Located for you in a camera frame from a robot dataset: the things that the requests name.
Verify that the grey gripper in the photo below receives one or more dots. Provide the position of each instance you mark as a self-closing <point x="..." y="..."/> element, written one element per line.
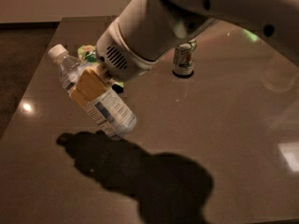
<point x="120" y="66"/>

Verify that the blue plastic water bottle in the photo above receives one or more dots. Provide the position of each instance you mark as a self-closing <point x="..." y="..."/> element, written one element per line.
<point x="110" y="113"/>

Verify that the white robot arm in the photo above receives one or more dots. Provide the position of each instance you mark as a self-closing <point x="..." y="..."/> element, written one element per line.
<point x="147" y="29"/>

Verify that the green snack bag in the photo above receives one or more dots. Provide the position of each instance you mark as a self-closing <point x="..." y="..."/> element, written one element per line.
<point x="88" y="53"/>

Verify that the green white soda can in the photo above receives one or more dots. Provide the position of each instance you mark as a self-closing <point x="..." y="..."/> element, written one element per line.
<point x="184" y="59"/>

